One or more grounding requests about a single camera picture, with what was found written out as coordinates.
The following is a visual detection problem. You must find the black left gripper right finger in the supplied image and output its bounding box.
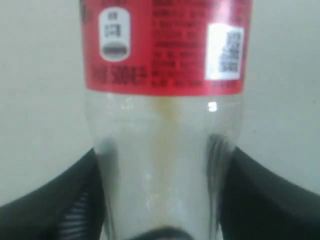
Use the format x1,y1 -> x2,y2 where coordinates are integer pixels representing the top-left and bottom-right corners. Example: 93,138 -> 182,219
220,148 -> 320,240

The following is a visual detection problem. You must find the red label clear bottle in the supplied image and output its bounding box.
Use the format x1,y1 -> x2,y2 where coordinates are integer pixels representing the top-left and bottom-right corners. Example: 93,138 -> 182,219
79,0 -> 253,240

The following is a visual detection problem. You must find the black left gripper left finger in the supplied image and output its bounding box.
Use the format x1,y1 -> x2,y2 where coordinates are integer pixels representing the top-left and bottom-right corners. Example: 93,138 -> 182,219
0,150 -> 105,240

